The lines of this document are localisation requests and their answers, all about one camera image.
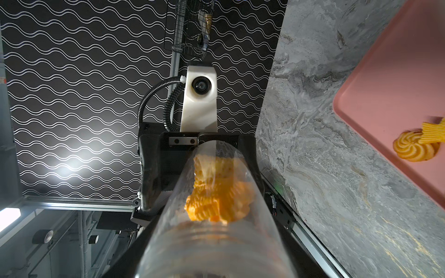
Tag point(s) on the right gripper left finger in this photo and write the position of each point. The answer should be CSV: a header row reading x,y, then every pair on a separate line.
x,y
126,266

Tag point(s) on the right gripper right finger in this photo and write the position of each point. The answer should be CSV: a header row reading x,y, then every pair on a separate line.
x,y
304,265

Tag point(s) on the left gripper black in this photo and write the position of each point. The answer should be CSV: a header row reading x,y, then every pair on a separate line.
x,y
163,156

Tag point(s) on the clear cookie jar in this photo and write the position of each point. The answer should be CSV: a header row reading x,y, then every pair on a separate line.
x,y
216,224

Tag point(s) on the orange fish cookie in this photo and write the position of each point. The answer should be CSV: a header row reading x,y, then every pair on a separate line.
x,y
433,133

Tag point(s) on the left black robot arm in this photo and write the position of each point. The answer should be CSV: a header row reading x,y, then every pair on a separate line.
x,y
236,111

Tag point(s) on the pink plastic tray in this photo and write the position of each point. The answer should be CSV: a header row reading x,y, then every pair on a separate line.
x,y
399,85

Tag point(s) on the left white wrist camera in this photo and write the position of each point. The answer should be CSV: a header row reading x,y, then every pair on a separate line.
x,y
199,113

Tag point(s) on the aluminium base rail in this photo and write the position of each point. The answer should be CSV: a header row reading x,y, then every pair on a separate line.
x,y
285,215

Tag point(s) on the black wire wall basket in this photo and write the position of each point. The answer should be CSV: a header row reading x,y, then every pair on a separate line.
x,y
188,28

